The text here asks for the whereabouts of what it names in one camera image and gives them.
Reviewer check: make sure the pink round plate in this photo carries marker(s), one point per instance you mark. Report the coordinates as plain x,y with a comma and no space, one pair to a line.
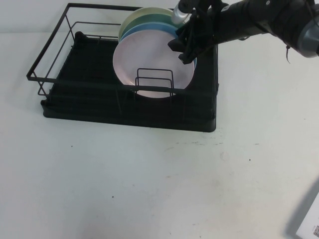
147,54

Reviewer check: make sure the pale yellow round plate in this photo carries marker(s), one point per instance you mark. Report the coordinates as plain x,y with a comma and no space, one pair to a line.
134,15

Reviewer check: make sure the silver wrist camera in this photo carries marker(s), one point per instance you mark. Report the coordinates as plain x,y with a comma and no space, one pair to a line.
179,15

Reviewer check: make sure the green round plate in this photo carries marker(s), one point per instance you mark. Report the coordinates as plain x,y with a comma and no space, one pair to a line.
149,19

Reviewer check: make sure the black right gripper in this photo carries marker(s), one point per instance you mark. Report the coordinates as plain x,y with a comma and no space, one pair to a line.
203,27

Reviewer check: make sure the black plastic drip tray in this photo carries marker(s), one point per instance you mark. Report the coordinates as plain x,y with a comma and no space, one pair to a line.
84,109

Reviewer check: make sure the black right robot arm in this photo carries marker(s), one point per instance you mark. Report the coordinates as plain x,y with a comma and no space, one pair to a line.
251,20

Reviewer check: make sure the blue round plate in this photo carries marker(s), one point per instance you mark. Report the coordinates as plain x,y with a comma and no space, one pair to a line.
149,29

